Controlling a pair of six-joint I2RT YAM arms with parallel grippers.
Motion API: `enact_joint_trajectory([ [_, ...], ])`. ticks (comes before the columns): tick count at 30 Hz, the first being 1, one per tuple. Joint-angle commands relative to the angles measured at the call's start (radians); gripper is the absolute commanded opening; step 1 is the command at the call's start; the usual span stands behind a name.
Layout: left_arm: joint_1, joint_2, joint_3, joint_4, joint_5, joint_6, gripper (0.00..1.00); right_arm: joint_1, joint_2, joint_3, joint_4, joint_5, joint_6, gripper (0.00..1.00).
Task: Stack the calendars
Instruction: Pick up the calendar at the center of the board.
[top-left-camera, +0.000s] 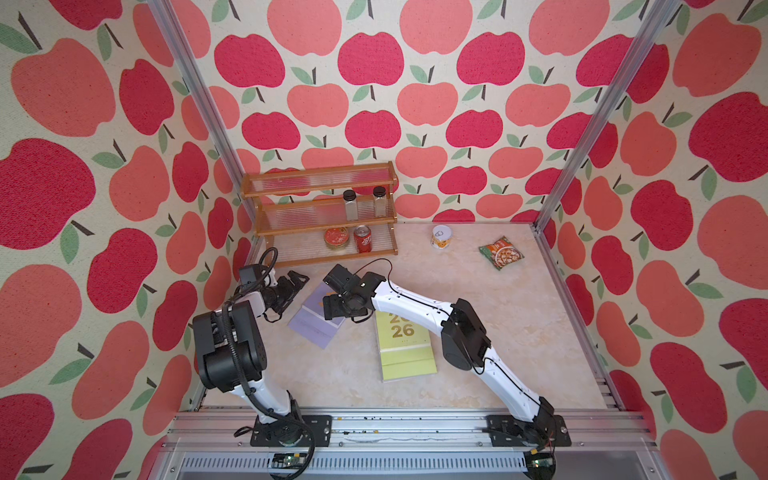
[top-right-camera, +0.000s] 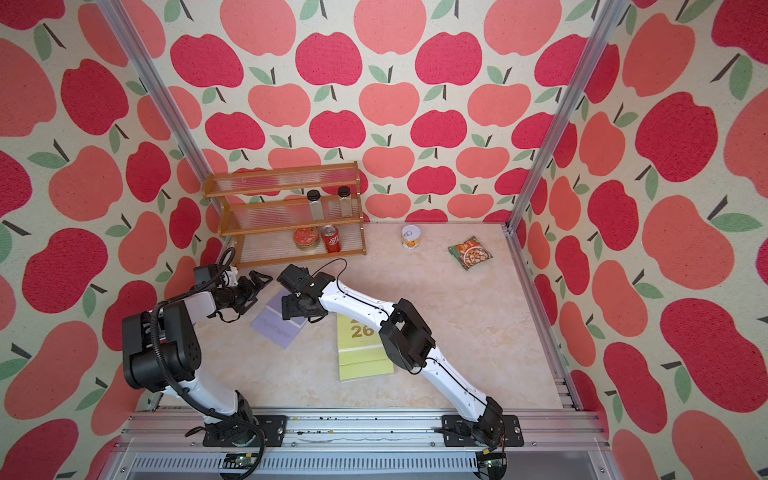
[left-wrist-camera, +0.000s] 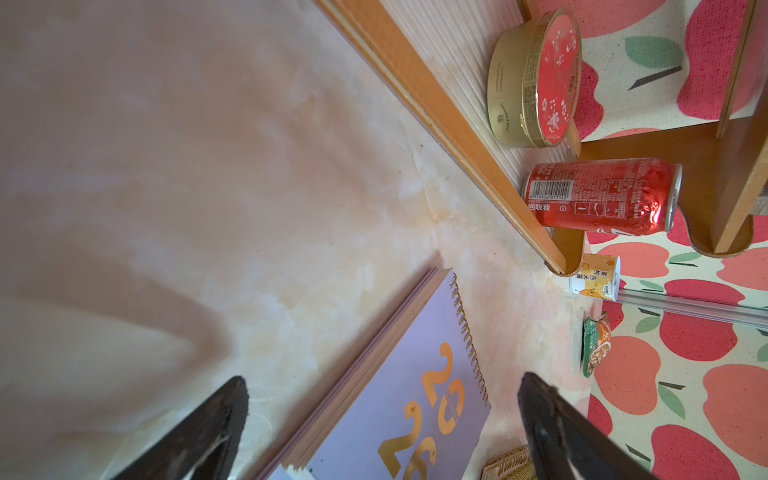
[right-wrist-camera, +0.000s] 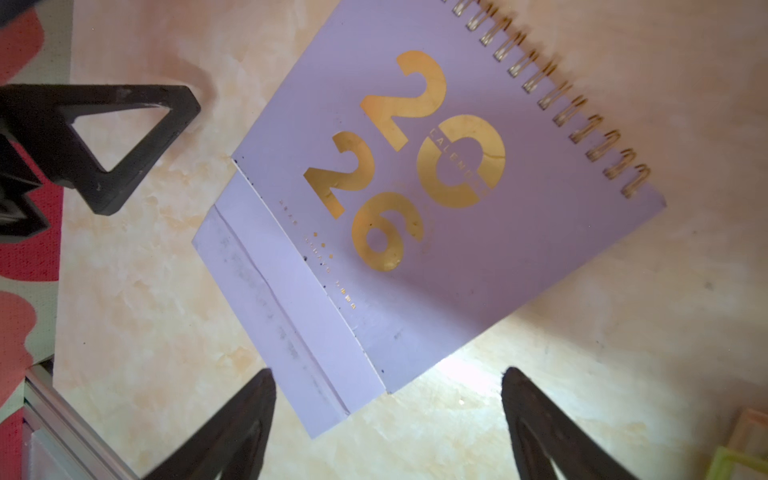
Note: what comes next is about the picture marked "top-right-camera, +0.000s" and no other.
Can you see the aluminium corner post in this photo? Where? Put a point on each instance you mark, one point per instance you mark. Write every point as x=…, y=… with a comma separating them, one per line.
x=606, y=22
x=130, y=40

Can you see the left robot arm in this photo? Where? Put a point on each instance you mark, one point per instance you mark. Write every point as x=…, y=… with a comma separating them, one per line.
x=162, y=353

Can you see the left glass spice jar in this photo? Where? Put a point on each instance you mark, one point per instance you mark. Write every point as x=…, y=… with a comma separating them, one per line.
x=315, y=204

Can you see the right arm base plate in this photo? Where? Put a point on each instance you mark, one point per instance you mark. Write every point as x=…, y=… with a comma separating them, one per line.
x=497, y=432

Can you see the white yellow food can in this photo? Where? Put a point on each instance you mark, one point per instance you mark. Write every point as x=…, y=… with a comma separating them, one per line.
x=411, y=237

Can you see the glass spice jar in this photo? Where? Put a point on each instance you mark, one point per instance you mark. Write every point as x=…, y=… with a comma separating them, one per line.
x=315, y=204
x=345, y=201

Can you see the wooden tiered shelf rack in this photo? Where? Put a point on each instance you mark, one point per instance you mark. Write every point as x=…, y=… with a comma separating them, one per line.
x=261, y=209

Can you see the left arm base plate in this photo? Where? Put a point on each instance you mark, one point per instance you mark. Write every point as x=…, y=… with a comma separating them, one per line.
x=243, y=431

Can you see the flat red tin can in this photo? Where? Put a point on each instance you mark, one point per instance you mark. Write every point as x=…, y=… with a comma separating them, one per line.
x=306, y=237

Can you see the green calendar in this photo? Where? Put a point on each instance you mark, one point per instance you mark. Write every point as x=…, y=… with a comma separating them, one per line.
x=361, y=354

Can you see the right glass spice jar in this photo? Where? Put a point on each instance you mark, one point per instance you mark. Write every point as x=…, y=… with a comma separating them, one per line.
x=345, y=201

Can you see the red soda can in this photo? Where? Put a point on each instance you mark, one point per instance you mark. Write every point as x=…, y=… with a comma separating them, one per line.
x=331, y=239

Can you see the aluminium frame rail front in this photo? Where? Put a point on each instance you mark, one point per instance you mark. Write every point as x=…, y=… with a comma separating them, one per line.
x=364, y=444

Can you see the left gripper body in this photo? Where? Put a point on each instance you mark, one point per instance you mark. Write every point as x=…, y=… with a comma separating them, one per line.
x=237, y=295

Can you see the purple calendar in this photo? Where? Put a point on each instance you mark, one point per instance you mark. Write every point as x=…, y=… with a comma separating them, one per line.
x=270, y=323

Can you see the right aluminium corner post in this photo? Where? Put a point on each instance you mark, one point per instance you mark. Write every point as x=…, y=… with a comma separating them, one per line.
x=606, y=22

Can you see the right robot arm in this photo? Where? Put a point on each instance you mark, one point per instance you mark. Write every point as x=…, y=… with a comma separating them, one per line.
x=405, y=336

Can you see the green orange snack packet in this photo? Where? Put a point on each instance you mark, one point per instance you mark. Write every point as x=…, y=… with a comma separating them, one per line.
x=470, y=253

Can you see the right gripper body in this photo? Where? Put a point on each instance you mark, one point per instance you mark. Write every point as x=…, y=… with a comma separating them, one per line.
x=295, y=306

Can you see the left aluminium corner post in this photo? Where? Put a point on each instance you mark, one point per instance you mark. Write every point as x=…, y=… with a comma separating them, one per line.
x=130, y=40

